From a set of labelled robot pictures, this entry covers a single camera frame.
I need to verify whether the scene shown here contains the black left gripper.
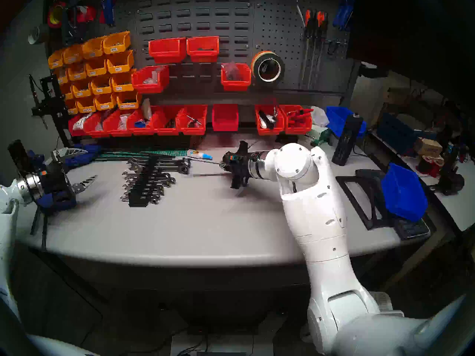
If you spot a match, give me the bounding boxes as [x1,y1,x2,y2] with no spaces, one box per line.
[35,146,98,204]

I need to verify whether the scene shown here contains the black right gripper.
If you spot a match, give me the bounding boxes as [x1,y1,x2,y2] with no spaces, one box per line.
[224,140,257,190]

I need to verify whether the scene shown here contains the green cutting mat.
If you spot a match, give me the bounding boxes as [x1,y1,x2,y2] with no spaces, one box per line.
[91,147,190,163]

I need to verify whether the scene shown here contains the yellow screw bin M2.5-5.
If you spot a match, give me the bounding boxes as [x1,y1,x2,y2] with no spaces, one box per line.
[94,93,118,111]

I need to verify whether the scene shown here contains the black helping hand stand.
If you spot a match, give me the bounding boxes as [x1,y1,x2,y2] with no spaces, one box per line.
[29,74,73,146]

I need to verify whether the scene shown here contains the black wrench holder rack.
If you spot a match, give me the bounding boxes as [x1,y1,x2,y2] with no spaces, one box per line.
[128,157,160,208]

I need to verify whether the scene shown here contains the green white glove box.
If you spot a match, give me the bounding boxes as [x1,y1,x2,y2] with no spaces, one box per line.
[298,125,333,148]

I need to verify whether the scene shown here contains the yellow screw bin M4 HEX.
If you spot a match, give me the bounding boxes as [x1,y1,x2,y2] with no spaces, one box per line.
[117,90,142,110]

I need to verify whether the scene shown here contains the yellow screw bin M3-8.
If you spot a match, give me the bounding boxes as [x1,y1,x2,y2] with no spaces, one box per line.
[90,75,114,95]

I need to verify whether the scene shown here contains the white plastic bag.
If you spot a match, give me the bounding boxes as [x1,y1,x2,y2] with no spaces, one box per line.
[310,106,330,128]

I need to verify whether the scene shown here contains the yellow screw bin M3-6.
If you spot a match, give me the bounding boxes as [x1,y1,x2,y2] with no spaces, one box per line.
[111,69,137,92]

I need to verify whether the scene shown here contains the large orange white tape roll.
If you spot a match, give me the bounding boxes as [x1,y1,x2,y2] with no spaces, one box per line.
[250,50,285,86]

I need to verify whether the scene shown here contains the yellow screw bin M4-6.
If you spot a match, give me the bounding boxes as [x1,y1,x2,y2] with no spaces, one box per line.
[85,56,110,77]

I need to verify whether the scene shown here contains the blue storage bin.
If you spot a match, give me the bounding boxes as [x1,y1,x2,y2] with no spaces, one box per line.
[381,162,429,222]
[326,106,368,139]

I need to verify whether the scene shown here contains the black water bottle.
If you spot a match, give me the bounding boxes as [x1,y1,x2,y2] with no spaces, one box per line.
[331,112,365,167]

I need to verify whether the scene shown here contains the yellow screw bin M3-4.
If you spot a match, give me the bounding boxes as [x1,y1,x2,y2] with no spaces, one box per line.
[107,50,135,74]

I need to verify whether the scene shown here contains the yellow screw bin M3X8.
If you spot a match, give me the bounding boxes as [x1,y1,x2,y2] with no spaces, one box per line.
[81,36,106,59]

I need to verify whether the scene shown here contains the yellow screw bin M3X6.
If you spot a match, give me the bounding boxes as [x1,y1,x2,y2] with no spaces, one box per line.
[102,31,131,55]

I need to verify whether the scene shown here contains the black metal clamp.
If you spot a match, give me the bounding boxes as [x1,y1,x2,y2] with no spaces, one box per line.
[60,0,93,46]

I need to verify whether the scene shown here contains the red yellow tape roll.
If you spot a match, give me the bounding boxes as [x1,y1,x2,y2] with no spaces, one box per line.
[47,2,67,29]

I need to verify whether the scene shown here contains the dark blue crate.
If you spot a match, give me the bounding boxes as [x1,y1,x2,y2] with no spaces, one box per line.
[377,112,438,155]

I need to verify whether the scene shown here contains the black keyboard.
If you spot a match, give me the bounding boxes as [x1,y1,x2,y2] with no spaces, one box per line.
[355,169,431,240]

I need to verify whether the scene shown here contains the small cardboard box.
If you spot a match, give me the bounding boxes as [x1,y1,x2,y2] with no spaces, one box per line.
[413,137,444,158]

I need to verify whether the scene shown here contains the white air purifier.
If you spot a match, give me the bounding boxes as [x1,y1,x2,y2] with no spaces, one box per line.
[300,291,405,343]

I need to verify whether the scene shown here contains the black power adapter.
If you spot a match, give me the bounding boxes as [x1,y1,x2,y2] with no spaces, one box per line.
[438,144,465,196]

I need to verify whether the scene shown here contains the black monitor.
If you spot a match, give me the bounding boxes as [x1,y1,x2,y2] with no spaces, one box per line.
[346,0,475,111]

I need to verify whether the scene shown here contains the red handled tools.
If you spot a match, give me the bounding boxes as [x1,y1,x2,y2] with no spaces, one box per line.
[286,108,314,124]

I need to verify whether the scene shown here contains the grey duct tape roll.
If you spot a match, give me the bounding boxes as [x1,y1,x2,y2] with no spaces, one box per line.
[28,24,50,45]

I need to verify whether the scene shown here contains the orange black handled screwdriver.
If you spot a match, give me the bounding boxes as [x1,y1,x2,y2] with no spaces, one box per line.
[315,11,329,89]
[299,9,313,89]
[307,10,322,89]

